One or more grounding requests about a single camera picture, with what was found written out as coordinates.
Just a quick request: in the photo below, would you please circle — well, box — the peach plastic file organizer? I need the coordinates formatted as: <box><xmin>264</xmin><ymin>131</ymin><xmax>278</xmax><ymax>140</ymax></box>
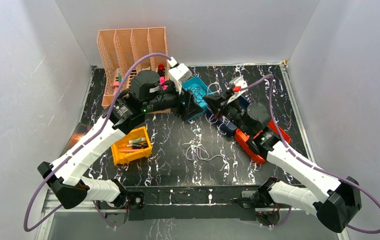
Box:
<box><xmin>97</xmin><ymin>27</ymin><xmax>169</xmax><ymax>109</ymax></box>

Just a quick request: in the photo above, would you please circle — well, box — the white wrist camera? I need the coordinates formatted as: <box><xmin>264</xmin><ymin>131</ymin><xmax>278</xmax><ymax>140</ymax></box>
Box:
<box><xmin>226</xmin><ymin>76</ymin><xmax>248</xmax><ymax>105</ymax></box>
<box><xmin>168</xmin><ymin>63</ymin><xmax>192</xmax><ymax>95</ymax></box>

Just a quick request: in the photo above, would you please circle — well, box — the orange plastic tray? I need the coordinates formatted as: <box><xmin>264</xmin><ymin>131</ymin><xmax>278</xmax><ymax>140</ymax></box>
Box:
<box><xmin>234</xmin><ymin>120</ymin><xmax>281</xmax><ymax>165</ymax></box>

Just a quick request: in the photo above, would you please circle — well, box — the dark blue plastic tray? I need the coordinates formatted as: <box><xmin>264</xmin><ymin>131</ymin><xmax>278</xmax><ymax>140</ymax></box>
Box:
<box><xmin>209</xmin><ymin>94</ymin><xmax>253</xmax><ymax>137</ymax></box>

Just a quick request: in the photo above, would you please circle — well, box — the teal plastic tray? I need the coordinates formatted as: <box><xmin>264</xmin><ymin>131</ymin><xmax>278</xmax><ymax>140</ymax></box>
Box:
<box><xmin>182</xmin><ymin>76</ymin><xmax>212</xmax><ymax>113</ymax></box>

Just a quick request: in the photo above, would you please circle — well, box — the pink tape roll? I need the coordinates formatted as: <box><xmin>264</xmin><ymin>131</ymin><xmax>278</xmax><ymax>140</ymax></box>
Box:
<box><xmin>112</xmin><ymin>80</ymin><xmax>120</xmax><ymax>95</ymax></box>

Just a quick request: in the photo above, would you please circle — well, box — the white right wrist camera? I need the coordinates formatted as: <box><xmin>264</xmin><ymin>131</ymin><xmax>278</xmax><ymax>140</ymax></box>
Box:
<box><xmin>226</xmin><ymin>76</ymin><xmax>248</xmax><ymax>105</ymax></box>

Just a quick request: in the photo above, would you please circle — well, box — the pink marker pen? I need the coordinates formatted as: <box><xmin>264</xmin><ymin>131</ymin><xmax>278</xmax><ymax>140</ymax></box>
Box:
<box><xmin>159</xmin><ymin>76</ymin><xmax>167</xmax><ymax>90</ymax></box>

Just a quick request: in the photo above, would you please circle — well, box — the dark book with sunset cover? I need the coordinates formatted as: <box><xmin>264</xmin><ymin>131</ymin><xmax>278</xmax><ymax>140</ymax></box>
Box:
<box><xmin>67</xmin><ymin>122</ymin><xmax>88</xmax><ymax>146</ymax></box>

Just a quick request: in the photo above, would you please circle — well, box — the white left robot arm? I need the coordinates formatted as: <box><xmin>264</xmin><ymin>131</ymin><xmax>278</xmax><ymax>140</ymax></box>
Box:
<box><xmin>37</xmin><ymin>69</ymin><xmax>203</xmax><ymax>209</ymax></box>

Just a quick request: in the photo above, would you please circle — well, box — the yellow plastic parts bin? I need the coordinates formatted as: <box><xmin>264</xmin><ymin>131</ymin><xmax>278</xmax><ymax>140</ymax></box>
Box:
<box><xmin>111</xmin><ymin>126</ymin><xmax>152</xmax><ymax>166</ymax></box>

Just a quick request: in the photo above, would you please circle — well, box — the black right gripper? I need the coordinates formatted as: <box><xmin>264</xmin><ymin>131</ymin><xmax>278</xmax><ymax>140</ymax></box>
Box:
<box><xmin>204</xmin><ymin>89</ymin><xmax>252</xmax><ymax>136</ymax></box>

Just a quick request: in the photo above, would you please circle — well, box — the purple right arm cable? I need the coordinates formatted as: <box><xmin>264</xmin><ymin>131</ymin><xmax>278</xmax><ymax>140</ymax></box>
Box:
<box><xmin>239</xmin><ymin>73</ymin><xmax>380</xmax><ymax>235</ymax></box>

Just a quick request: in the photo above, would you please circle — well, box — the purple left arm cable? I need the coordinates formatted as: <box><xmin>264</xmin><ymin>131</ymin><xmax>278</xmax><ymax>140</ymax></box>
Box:
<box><xmin>23</xmin><ymin>52</ymin><xmax>179</xmax><ymax>233</ymax></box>

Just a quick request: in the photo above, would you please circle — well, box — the red capped black bottle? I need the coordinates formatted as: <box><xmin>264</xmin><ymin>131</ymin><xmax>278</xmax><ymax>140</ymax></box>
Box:
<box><xmin>157</xmin><ymin>64</ymin><xmax>165</xmax><ymax>77</ymax></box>

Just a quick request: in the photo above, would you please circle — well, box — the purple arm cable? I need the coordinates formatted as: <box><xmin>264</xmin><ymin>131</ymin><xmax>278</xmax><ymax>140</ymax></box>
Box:
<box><xmin>23</xmin><ymin>52</ymin><xmax>179</xmax><ymax>233</ymax></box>
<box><xmin>239</xmin><ymin>73</ymin><xmax>380</xmax><ymax>235</ymax></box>

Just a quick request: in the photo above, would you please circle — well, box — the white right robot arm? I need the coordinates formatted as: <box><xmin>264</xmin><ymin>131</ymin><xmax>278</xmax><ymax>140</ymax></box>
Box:
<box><xmin>203</xmin><ymin>95</ymin><xmax>362</xmax><ymax>233</ymax></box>

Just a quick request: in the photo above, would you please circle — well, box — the tangled pile of wires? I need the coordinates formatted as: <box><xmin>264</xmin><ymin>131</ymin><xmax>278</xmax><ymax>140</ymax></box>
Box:
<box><xmin>182</xmin><ymin>140</ymin><xmax>225</xmax><ymax>163</ymax></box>

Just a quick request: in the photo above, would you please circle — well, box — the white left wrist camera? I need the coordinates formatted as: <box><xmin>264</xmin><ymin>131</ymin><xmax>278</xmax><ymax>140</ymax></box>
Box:
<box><xmin>168</xmin><ymin>63</ymin><xmax>192</xmax><ymax>95</ymax></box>

